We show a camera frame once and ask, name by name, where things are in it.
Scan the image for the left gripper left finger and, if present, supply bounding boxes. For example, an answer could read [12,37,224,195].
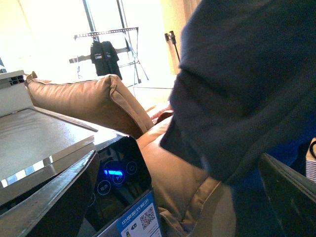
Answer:
[0,151,99,237]

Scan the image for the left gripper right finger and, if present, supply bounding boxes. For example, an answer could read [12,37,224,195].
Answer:
[258,154,316,237]

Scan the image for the dark navy garment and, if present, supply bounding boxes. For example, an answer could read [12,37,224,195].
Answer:
[160,0,316,237]

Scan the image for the grey front-load washing machine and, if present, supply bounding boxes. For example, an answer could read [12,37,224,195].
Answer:
[0,108,153,237]

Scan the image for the metal clothes drying rack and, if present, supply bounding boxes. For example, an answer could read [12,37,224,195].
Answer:
[69,27,149,86]

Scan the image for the striped white bag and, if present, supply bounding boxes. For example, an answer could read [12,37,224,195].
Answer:
[306,138,316,183]

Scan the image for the blue energy label sticker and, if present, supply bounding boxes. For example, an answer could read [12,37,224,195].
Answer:
[117,191,163,237]

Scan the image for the black hanging t-shirt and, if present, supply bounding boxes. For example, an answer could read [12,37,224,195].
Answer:
[90,40,122,79]

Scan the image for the black tripod stand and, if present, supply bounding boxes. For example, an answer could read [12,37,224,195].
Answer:
[164,31,180,63]

